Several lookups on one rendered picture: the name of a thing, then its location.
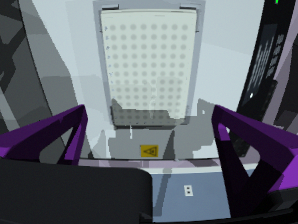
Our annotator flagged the black flat base plate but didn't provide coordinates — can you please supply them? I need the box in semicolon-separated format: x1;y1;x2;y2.
80;80;278;161

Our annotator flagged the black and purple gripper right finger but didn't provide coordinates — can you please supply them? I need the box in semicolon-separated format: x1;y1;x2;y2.
211;105;298;218

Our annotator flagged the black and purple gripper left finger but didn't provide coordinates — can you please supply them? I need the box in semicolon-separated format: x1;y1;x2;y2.
0;104;88;166

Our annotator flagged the white multi-well plate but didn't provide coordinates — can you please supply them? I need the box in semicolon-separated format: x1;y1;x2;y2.
101;9;197;125

